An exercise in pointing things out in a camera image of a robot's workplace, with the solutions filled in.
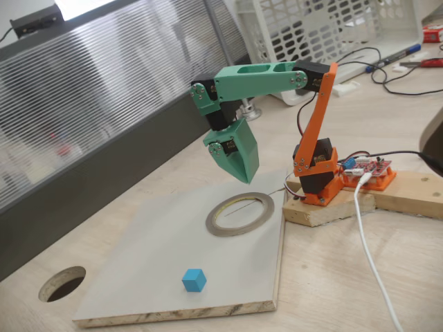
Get small blue cube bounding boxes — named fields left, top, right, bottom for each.
left=181, top=268, right=208, bottom=293

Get round metal partition foot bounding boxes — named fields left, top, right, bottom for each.
left=238, top=98, right=263, bottom=122

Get pale wooden base block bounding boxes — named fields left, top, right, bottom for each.
left=282, top=176, right=377, bottom=228

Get white chipboard panel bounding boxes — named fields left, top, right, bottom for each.
left=71, top=168, right=288, bottom=329

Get white plastic printed part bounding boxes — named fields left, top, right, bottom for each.
left=332, top=81, right=361, bottom=97

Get red controller circuit board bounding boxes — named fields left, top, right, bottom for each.
left=341, top=156, right=394, bottom=179

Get ribbed translucent desk partition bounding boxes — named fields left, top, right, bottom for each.
left=0, top=0, right=257, bottom=282

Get pale wooden plank with holes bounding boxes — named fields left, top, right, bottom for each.
left=372, top=169, right=443, bottom=219

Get blue capped marker pen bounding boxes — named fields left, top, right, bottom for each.
left=365, top=44, right=422, bottom=73

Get beige and dark rounded object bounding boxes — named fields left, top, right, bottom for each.
left=418, top=106, right=443, bottom=163

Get white perforated plastic crate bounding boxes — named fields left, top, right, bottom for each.
left=235, top=0, right=425, bottom=107

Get black box device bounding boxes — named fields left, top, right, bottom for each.
left=9, top=3, right=64, bottom=38

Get small red box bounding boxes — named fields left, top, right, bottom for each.
left=422, top=27, right=443, bottom=44

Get grey ring of tape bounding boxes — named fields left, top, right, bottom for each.
left=205, top=192, right=275, bottom=238

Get dark red arm wire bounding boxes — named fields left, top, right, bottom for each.
left=296, top=93, right=319, bottom=136

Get tricolour base servo cable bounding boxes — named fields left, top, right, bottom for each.
left=283, top=172, right=308, bottom=202

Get orange printed board mount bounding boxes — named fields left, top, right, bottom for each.
left=342, top=165, right=397, bottom=192

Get white USB cable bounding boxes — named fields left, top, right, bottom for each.
left=352, top=172, right=406, bottom=332

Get thin black table cable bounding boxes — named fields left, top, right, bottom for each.
left=336, top=46, right=443, bottom=97

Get black power cable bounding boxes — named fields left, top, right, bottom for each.
left=372, top=149, right=443, bottom=174

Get red handled pliers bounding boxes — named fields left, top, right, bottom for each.
left=399, top=57, right=443, bottom=69

